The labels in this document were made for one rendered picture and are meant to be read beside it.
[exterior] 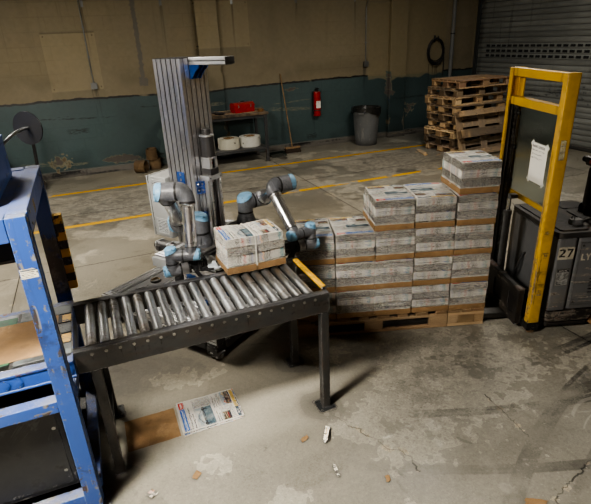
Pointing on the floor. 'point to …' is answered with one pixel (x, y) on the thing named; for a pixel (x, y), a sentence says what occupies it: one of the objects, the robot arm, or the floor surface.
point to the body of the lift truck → (570, 262)
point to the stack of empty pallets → (468, 99)
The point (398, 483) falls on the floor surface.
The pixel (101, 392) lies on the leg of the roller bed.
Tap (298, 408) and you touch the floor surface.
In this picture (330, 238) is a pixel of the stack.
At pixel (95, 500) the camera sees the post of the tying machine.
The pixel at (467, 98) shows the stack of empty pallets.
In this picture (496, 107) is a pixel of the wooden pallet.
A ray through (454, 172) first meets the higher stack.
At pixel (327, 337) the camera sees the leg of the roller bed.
